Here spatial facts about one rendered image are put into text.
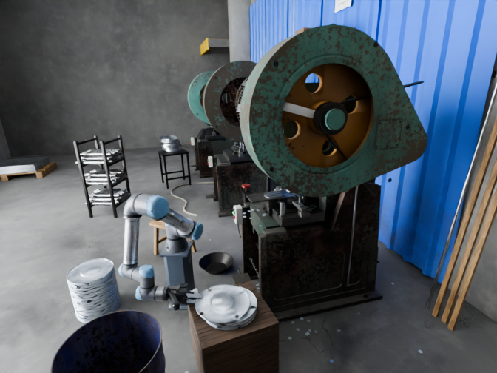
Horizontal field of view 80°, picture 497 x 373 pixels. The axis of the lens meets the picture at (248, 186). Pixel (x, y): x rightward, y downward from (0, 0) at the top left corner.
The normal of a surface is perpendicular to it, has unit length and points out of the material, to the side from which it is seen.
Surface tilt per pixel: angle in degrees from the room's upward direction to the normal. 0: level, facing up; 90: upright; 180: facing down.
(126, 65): 90
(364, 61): 90
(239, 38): 90
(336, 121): 90
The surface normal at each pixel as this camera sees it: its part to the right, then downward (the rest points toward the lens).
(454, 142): -0.37, 0.30
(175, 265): -0.03, 0.32
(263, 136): 0.26, 0.30
